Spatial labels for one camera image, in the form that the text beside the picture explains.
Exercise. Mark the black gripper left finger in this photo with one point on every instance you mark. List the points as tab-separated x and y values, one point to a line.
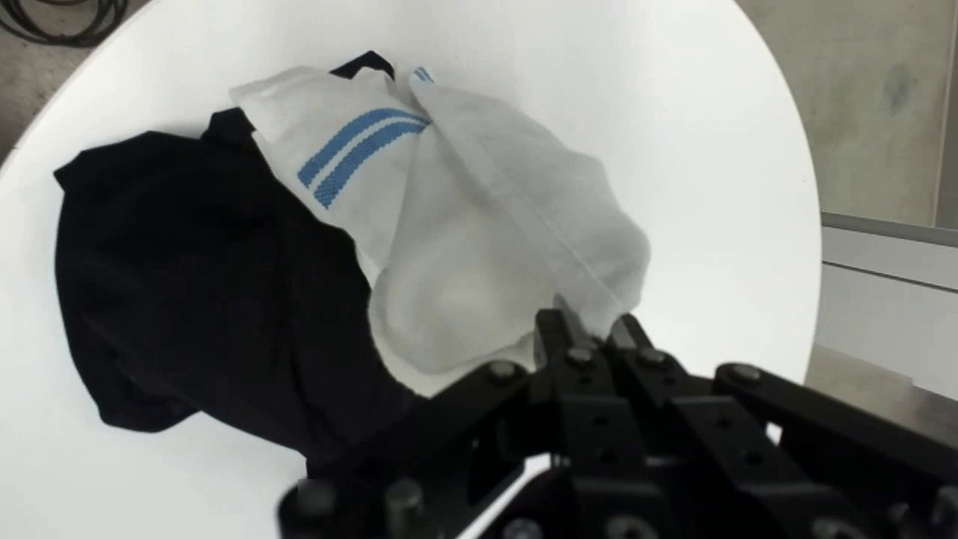
440	466

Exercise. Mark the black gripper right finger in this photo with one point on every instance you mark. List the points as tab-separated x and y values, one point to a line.
781	458

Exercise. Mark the white cloth with blue stripes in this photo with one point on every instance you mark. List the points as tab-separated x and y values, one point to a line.
467	216

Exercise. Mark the black cloth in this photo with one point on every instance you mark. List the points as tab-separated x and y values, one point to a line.
193	282

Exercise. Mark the round white pedestal table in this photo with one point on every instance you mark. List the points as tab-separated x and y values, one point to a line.
679	99

